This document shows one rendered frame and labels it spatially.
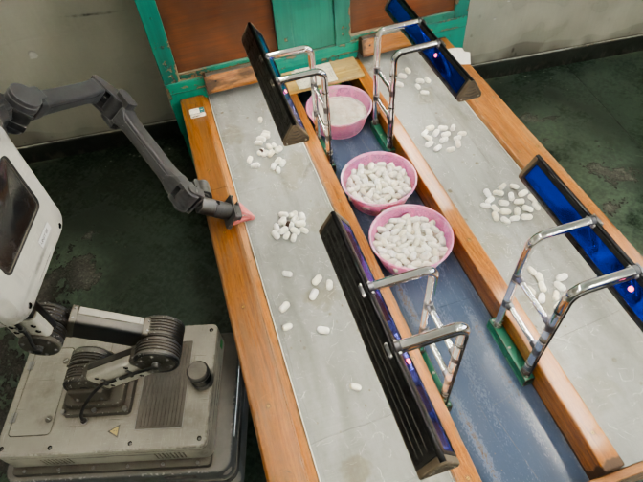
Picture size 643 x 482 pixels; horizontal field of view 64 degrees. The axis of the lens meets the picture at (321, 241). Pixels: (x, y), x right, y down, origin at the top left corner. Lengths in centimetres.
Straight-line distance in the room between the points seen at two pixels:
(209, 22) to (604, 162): 220
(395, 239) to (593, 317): 61
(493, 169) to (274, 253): 83
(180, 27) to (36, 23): 108
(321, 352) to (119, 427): 71
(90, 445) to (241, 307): 64
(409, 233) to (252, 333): 60
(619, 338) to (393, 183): 84
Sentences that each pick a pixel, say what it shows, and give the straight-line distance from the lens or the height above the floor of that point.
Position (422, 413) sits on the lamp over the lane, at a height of 111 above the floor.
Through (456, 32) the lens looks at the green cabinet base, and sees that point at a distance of 261.
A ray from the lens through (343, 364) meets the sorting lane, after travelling 145.
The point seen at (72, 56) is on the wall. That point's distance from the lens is 318.
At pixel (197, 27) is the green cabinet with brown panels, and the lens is 221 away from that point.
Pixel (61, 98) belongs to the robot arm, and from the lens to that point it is 162.
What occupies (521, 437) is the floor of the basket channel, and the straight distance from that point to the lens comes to 151.
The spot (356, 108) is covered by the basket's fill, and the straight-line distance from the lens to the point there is 220.
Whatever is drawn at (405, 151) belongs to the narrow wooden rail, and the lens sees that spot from 194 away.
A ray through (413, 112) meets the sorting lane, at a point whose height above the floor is 74.
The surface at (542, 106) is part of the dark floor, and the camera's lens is 355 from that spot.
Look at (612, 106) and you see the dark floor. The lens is 369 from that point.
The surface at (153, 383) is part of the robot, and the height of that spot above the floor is 47.
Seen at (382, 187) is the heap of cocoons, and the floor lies 73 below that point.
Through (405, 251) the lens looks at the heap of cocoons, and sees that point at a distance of 165.
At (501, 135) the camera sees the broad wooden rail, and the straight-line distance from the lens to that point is 206.
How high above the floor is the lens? 206
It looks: 51 degrees down
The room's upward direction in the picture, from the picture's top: 6 degrees counter-clockwise
